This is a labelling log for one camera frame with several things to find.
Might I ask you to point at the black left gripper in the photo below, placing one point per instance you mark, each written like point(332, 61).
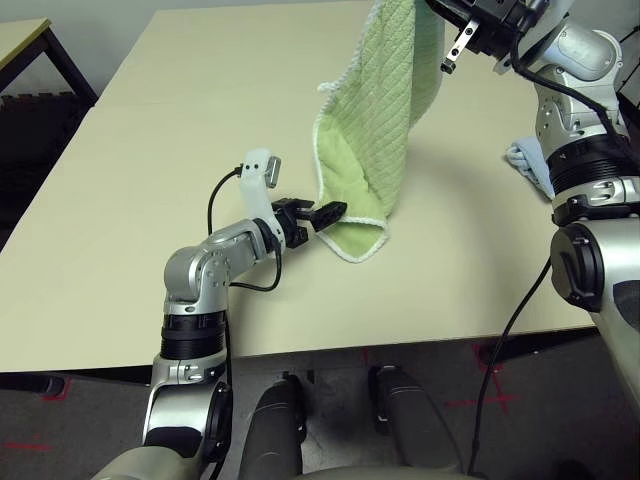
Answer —
point(290, 225)

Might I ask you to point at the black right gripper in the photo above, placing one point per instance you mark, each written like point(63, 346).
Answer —
point(495, 25)

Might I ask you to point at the green towel with white trim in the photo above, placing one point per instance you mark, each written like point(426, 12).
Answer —
point(380, 125)

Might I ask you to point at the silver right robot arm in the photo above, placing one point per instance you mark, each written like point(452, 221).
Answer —
point(575, 130)

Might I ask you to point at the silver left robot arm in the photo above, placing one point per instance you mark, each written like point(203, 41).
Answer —
point(200, 270)

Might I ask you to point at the folded light blue towel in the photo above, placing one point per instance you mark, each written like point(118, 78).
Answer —
point(530, 165)

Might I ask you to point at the dark right robot leg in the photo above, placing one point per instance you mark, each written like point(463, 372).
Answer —
point(410, 425)

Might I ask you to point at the dark robot leg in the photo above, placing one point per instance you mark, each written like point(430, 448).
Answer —
point(272, 435)
point(410, 425)

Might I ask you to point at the dark left robot leg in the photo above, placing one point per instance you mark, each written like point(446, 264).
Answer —
point(272, 435)

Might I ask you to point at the black foam floor mat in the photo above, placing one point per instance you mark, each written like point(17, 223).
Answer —
point(30, 150)

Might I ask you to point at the black table foot bar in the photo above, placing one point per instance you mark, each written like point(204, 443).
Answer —
point(30, 382)

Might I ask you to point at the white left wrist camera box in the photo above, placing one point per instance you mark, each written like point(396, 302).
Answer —
point(255, 185)

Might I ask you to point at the beige side table black frame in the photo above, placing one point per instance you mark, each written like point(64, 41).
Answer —
point(20, 37)

